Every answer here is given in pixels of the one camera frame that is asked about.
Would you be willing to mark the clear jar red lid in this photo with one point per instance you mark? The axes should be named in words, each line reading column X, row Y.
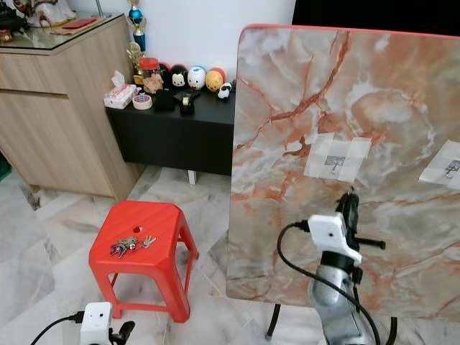
column 149, row 64

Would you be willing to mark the black red mouse plush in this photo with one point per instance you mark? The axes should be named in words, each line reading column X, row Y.
column 164, row 73

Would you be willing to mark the white tape roll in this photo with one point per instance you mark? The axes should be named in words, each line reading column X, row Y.
column 136, row 103

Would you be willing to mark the red plastic stool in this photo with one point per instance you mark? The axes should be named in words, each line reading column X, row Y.
column 140, row 266

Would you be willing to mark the black television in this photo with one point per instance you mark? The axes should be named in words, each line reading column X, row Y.
column 374, row 14

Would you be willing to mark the black low cabinet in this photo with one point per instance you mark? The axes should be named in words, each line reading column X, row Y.
column 172, row 140

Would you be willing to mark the gold blue trophy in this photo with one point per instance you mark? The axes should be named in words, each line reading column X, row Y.
column 136, row 16

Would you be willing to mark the black white mouse plush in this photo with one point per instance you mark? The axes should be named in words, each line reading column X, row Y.
column 178, row 77

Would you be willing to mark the orange marble table top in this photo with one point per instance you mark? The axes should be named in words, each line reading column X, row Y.
column 302, row 86

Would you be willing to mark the silver key bunch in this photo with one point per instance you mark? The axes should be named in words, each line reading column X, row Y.
column 129, row 244

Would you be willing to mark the light wood sideboard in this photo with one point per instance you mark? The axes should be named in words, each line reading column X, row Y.
column 57, row 122

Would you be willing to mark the dark teapot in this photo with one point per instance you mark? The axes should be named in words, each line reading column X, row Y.
column 8, row 27

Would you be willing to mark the white cabinet leg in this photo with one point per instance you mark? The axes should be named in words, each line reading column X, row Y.
column 191, row 177

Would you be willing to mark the yellow bear plush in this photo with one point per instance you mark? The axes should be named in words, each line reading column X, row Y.
column 215, row 80

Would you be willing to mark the white ceramic figurine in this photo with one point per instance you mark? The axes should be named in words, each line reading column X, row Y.
column 50, row 11

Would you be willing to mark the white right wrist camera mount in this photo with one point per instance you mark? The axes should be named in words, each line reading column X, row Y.
column 328, row 232

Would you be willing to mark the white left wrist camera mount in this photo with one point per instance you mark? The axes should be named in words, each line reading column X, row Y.
column 95, row 321

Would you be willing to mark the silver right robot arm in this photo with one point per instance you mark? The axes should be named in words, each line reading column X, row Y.
column 334, row 302

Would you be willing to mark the white tape patch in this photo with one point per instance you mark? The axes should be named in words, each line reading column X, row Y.
column 318, row 152
column 435, row 162

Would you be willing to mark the flat red book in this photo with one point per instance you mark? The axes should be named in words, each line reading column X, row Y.
column 79, row 24

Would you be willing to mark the green bin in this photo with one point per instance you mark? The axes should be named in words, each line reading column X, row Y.
column 3, row 167

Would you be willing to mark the small metal hook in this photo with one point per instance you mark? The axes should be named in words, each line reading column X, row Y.
column 334, row 163
column 451, row 169

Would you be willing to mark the white floral tissue box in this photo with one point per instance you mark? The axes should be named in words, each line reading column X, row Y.
column 119, row 95

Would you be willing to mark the black tape dispenser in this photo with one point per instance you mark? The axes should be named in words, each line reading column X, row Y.
column 187, row 104

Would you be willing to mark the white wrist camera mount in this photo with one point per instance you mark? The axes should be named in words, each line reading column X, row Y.
column 95, row 321
column 328, row 232

